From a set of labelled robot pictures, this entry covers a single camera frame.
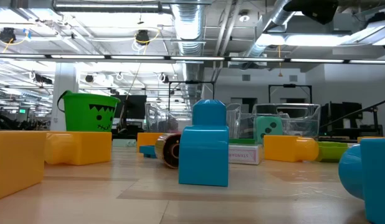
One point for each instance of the small blue toy block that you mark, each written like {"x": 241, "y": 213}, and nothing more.
{"x": 203, "y": 149}

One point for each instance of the brown cylinder toy brick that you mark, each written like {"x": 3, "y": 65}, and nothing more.
{"x": 167, "y": 151}

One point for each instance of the dark green toy brick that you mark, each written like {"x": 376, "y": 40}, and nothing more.
{"x": 242, "y": 141}

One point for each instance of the long blue brick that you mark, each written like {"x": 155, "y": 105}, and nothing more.
{"x": 147, "y": 151}

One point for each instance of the small mint toy block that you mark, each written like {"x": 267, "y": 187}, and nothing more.
{"x": 124, "y": 143}

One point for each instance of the cyan foam die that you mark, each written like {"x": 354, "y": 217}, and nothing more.
{"x": 268, "y": 129}

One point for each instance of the large yellow toy block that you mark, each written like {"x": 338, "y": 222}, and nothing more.
{"x": 18, "y": 161}
{"x": 80, "y": 147}

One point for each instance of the lime green toy brick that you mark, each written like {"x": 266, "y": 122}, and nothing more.
{"x": 331, "y": 152}

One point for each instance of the wide clear plastic bin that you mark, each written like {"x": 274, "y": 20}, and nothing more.
{"x": 158, "y": 121}

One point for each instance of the long ceiling light strip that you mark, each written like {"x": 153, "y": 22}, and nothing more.
{"x": 195, "y": 58}

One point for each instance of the black computer monitor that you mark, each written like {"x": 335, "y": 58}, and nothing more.
{"x": 133, "y": 107}

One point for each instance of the yellow stepped toy block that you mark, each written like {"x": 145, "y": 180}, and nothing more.
{"x": 286, "y": 148}

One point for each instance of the green monster face bucket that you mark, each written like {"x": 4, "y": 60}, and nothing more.
{"x": 86, "y": 115}

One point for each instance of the narrow clear plastic bin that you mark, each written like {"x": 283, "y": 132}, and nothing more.
{"x": 304, "y": 124}

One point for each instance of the white square pillar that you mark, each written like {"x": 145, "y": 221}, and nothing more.
{"x": 66, "y": 81}

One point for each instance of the bright ceiling light panel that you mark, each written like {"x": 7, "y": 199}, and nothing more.
{"x": 304, "y": 40}

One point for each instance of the black equipment rack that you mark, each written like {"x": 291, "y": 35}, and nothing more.
{"x": 339, "y": 115}

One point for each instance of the green exit sign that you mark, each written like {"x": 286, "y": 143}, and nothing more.
{"x": 22, "y": 110}

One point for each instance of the large blue toy block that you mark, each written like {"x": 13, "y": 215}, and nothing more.
{"x": 376, "y": 180}

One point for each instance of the black gantry frame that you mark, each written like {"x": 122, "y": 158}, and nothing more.
{"x": 289, "y": 85}

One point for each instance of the slim silver spiral duct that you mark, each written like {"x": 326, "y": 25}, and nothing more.
{"x": 273, "y": 21}

